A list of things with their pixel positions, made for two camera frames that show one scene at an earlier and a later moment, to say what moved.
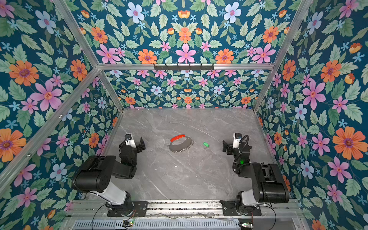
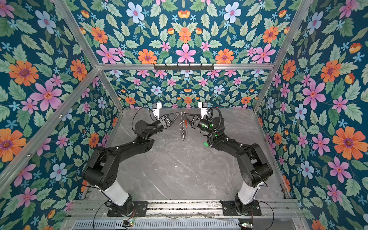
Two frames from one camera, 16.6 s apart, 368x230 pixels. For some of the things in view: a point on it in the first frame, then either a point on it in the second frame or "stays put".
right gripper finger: (224, 145) -> (196, 115)
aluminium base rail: (85, 209) stays put
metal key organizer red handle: (181, 146) -> (183, 126)
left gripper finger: (142, 143) -> (172, 116)
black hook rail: (183, 67) stays put
